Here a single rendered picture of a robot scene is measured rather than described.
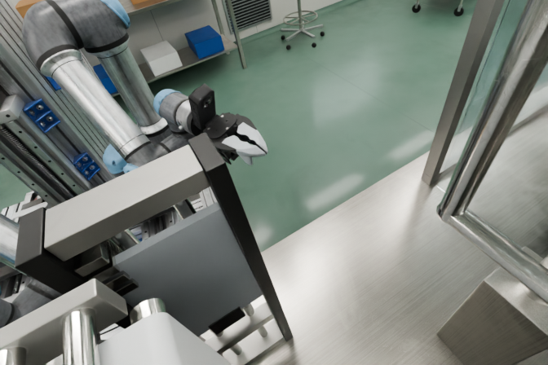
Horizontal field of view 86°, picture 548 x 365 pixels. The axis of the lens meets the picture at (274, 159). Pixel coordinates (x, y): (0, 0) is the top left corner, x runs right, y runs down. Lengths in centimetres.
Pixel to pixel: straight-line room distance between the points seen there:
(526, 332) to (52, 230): 53
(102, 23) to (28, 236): 68
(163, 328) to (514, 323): 45
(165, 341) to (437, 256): 71
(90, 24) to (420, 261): 96
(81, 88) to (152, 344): 68
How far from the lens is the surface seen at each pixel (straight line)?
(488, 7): 67
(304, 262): 78
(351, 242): 80
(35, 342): 22
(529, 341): 55
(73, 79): 82
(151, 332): 20
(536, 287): 24
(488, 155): 20
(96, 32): 89
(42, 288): 85
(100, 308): 21
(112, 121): 78
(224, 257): 35
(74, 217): 27
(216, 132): 60
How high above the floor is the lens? 160
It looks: 45 degrees down
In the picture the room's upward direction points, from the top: 12 degrees counter-clockwise
